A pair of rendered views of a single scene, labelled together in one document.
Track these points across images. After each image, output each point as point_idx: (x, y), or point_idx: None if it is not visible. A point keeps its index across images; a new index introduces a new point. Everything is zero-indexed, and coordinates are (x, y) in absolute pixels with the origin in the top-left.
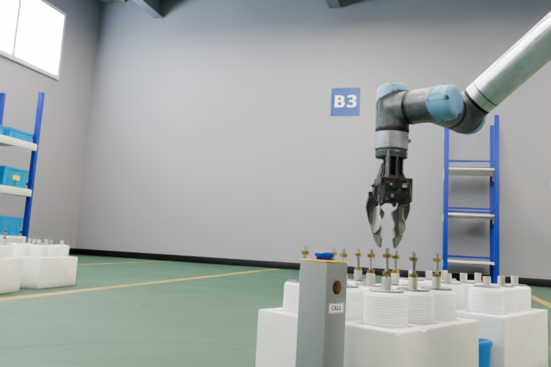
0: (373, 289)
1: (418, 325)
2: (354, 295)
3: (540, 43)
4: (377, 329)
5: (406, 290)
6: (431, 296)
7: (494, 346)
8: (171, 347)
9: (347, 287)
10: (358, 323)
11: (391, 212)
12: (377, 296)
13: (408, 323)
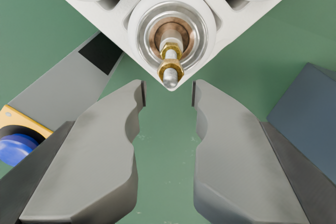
0: (141, 57)
1: (231, 15)
2: None
3: None
4: (150, 73)
5: None
6: None
7: None
8: None
9: None
10: (130, 11)
11: (197, 184)
12: (148, 70)
13: None
